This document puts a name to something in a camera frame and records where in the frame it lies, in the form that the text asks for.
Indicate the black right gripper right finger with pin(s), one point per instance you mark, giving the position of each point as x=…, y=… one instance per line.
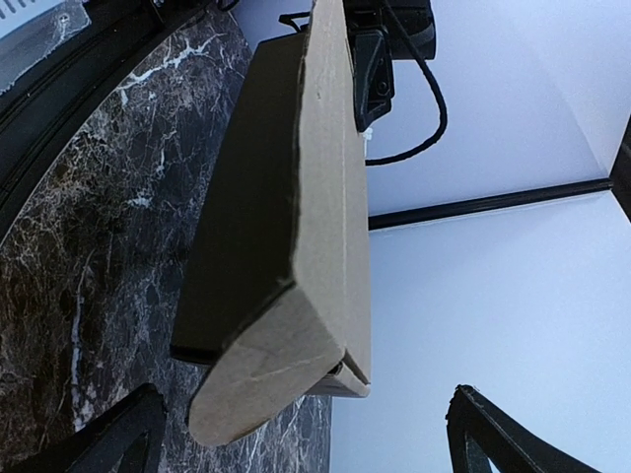
x=482, y=437

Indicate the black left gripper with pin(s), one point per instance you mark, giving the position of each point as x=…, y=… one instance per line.
x=373, y=88

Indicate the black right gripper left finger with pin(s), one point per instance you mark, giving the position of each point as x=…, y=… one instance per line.
x=129, y=435

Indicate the brown cardboard box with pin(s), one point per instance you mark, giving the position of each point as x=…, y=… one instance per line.
x=275, y=300

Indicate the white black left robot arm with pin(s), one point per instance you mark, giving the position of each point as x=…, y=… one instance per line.
x=397, y=19

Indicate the black left frame post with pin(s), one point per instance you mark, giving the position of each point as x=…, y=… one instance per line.
x=486, y=204

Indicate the black front table rail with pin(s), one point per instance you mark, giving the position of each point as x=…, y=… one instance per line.
x=48, y=104

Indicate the white slotted cable duct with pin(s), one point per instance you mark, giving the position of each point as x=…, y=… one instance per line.
x=17, y=13

